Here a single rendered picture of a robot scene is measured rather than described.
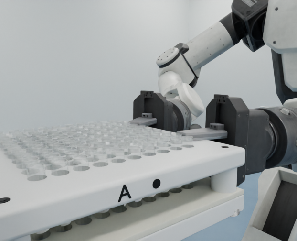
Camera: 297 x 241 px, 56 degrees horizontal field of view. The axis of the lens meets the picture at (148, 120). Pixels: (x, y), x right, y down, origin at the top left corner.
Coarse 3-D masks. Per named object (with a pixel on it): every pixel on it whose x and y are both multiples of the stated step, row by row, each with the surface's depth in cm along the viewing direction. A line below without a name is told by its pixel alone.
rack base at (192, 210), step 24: (192, 192) 29; (216, 192) 29; (240, 192) 30; (120, 216) 24; (144, 216) 24; (168, 216) 24; (192, 216) 25; (216, 216) 27; (48, 240) 21; (72, 240) 21; (96, 240) 21; (120, 240) 21; (144, 240) 22; (168, 240) 24
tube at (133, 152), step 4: (128, 148) 25; (132, 148) 26; (136, 148) 26; (140, 148) 26; (128, 152) 25; (132, 152) 25; (136, 152) 25; (140, 152) 26; (128, 156) 25; (132, 156) 25; (136, 156) 25; (140, 156) 26; (136, 200) 26; (140, 200) 26; (128, 204) 26; (132, 204) 26; (136, 204) 26; (140, 204) 26
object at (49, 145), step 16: (64, 128) 35; (80, 128) 36; (96, 128) 36; (112, 128) 36; (128, 128) 35; (32, 144) 28; (48, 144) 28; (64, 144) 27; (80, 144) 27; (96, 144) 27; (112, 144) 28; (128, 144) 27; (48, 160) 22
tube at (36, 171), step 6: (30, 168) 20; (36, 168) 20; (42, 168) 20; (30, 174) 20; (36, 174) 20; (42, 174) 20; (30, 180) 20; (36, 180) 20; (36, 234) 21; (42, 234) 21; (48, 234) 21
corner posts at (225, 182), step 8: (216, 176) 29; (224, 176) 29; (232, 176) 29; (216, 184) 29; (224, 184) 29; (232, 184) 29; (224, 192) 29; (232, 192) 29; (16, 240) 16; (24, 240) 17
